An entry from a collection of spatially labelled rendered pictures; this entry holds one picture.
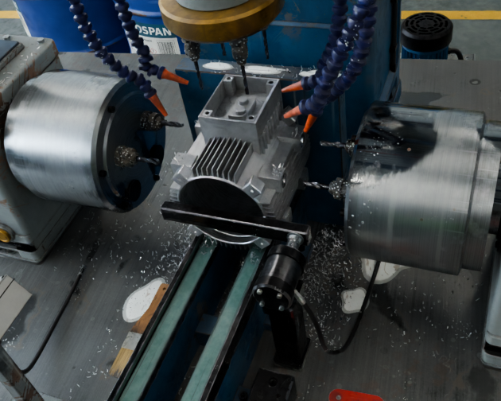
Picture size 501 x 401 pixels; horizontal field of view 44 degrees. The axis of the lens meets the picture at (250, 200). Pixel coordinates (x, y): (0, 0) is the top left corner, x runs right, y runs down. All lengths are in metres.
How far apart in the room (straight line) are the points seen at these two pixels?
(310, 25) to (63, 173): 0.50
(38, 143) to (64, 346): 0.37
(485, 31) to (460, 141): 2.52
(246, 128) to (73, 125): 0.29
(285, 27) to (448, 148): 0.41
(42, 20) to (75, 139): 2.00
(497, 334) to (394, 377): 0.18
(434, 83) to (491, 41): 1.71
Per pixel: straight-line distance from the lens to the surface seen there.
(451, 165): 0.88
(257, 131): 0.98
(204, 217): 1.01
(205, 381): 0.96
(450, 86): 1.62
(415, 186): 0.88
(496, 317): 1.00
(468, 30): 3.41
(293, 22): 1.15
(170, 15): 0.90
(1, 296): 0.96
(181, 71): 1.14
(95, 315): 1.24
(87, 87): 1.12
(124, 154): 1.10
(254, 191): 0.96
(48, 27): 3.06
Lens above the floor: 1.74
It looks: 45 degrees down
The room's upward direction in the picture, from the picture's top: 11 degrees counter-clockwise
